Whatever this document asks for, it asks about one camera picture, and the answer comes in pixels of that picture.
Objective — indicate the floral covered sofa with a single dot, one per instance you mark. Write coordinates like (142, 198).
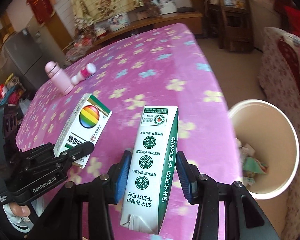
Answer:
(279, 78)

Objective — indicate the wooden chair stack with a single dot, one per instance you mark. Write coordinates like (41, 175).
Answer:
(234, 24)

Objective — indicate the wooden tv cabinet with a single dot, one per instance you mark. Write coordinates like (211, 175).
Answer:
(193, 20)

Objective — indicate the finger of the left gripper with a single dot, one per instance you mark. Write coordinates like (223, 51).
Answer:
(77, 152)

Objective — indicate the pink thermos bottle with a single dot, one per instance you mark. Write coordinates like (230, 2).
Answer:
(58, 77)

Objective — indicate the rainbow logo medicine box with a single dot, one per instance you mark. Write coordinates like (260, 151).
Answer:
(86, 123)

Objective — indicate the white tissue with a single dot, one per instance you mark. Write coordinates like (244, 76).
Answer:
(245, 150)

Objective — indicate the person left hand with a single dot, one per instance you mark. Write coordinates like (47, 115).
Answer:
(20, 211)

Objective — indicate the green white milk carton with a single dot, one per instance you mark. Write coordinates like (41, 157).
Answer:
(151, 170)

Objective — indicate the red hanging banner left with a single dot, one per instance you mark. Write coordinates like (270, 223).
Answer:
(42, 10)

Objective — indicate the green sponge cloth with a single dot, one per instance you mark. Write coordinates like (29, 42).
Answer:
(252, 167)

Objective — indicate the white pink yogurt bottle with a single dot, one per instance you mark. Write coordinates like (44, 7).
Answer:
(84, 73)

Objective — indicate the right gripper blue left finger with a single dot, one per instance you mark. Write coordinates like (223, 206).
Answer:
(121, 175)

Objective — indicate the grey refrigerator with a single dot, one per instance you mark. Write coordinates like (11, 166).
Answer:
(23, 57)

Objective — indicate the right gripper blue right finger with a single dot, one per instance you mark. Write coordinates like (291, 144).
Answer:
(187, 178)

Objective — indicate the pink floral tablecloth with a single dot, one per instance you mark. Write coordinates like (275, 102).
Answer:
(161, 67)

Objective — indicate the white plastic trash bin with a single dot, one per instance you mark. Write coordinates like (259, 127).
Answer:
(271, 134)

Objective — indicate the framed couple photo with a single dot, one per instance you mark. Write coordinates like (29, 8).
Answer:
(119, 21)

